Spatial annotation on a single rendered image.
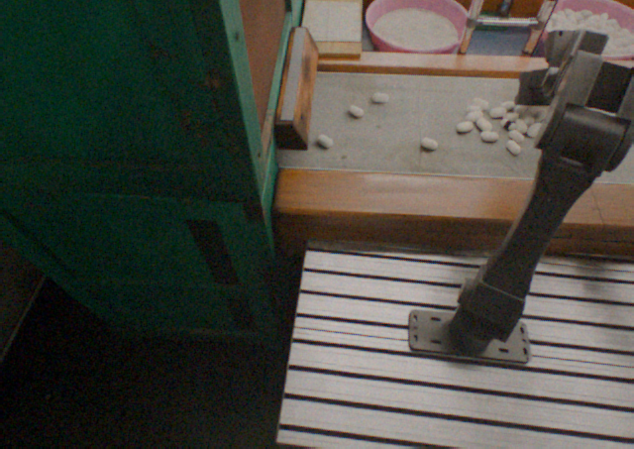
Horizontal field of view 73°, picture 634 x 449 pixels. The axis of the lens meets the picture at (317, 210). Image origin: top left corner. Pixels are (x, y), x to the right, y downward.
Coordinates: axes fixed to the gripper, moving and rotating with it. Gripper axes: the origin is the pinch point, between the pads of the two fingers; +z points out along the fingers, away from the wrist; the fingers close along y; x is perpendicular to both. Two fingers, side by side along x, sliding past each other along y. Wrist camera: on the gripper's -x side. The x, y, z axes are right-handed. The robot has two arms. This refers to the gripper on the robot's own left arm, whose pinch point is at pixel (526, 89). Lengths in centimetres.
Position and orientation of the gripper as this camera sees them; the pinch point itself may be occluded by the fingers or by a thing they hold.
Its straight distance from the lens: 109.8
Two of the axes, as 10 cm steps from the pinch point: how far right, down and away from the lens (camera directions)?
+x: -0.4, 9.6, 2.7
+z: 0.6, -2.7, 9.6
